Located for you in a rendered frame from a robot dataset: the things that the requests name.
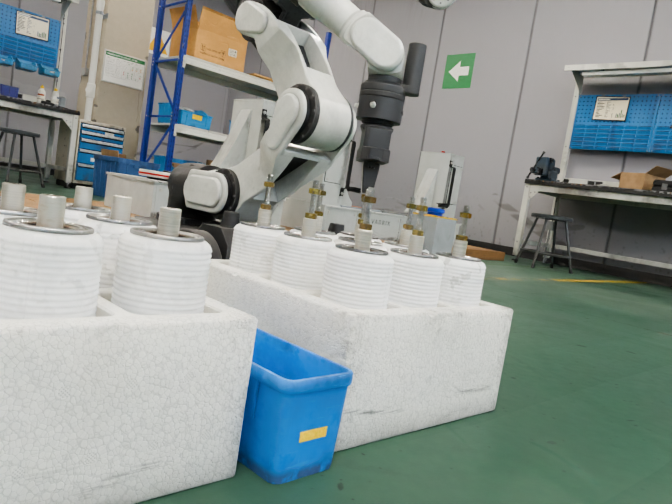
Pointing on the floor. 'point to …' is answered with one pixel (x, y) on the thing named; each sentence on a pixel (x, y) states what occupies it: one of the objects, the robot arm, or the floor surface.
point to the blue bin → (291, 410)
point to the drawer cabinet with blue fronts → (83, 160)
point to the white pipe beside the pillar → (94, 59)
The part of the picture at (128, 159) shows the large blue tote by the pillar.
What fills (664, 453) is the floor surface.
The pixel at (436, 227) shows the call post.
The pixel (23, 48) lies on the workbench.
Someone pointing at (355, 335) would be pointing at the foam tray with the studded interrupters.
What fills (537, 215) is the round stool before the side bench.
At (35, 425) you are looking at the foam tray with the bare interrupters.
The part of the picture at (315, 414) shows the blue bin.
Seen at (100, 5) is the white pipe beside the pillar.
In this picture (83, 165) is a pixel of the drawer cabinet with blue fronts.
